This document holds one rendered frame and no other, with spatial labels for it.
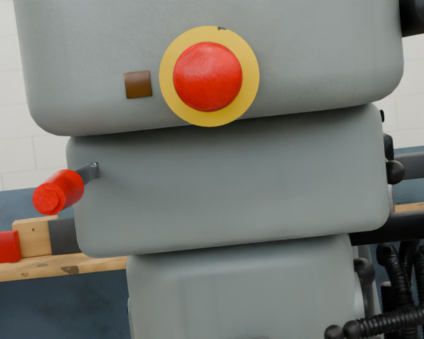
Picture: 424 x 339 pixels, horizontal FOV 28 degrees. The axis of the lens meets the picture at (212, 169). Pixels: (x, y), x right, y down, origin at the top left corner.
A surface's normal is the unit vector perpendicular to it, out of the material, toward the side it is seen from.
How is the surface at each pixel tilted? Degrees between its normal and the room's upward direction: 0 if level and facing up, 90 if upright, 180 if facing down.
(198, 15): 90
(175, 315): 90
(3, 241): 90
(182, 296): 90
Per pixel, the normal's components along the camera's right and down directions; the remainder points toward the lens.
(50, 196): -0.04, 0.12
